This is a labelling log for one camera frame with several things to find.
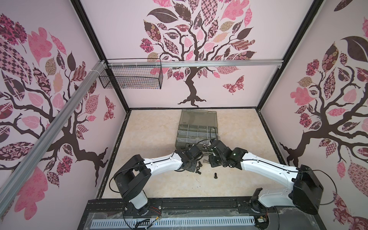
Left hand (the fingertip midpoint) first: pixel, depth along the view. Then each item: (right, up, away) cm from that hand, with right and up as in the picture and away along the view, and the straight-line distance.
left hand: (189, 167), depth 86 cm
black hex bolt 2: (+16, -4, -2) cm, 17 cm away
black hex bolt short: (+6, -2, -1) cm, 6 cm away
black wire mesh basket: (-38, +61, +9) cm, 73 cm away
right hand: (+12, +7, -4) cm, 14 cm away
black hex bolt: (+7, +1, +2) cm, 7 cm away
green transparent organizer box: (+6, +24, +17) cm, 30 cm away
